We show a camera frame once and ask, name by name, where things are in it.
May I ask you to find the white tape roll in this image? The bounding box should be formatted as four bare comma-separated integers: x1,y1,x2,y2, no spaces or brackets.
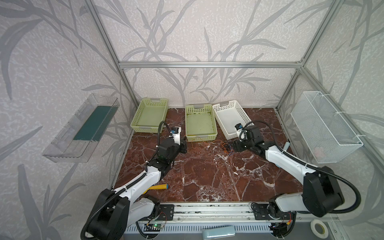
310,220,329,240

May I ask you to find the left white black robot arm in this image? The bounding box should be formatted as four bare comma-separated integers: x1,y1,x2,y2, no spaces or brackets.
80,121,187,240

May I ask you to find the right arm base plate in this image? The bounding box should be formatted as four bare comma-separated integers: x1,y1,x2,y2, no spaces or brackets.
251,203,293,223

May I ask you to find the light green basket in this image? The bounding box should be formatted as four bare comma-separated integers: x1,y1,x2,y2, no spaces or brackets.
185,104,218,142
131,98,169,133

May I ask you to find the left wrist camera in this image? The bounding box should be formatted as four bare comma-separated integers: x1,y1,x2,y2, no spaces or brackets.
171,127,182,145

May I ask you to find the left light green basket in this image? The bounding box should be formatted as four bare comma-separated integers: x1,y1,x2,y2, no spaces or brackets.
131,98,169,133

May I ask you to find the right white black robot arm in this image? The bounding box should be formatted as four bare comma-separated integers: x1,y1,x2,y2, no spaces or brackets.
232,121,362,219

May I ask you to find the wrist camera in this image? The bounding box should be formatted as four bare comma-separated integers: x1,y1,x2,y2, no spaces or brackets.
171,127,182,145
235,123,247,142

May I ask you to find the light blue flat box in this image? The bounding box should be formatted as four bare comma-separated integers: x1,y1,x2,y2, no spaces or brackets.
202,226,236,240

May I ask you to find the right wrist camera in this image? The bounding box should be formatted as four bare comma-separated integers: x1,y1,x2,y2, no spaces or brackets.
235,123,247,142

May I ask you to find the white perforated plastic basket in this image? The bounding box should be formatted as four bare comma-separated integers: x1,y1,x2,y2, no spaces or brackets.
213,100,251,140

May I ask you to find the middle light green basket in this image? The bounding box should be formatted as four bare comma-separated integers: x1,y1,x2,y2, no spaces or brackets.
185,104,218,142

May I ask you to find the clear plastic wall shelf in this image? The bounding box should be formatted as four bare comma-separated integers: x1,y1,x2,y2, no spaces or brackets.
42,94,120,163

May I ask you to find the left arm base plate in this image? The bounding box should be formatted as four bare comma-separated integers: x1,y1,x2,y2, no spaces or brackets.
148,204,175,221

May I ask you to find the yellow toy shovel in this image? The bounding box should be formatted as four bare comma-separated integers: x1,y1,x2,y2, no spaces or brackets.
143,184,169,195

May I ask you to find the orange cable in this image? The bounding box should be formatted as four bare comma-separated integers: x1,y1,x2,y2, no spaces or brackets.
185,140,233,154

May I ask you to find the white wire mesh basket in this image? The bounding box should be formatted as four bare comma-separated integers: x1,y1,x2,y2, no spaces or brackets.
291,91,364,164

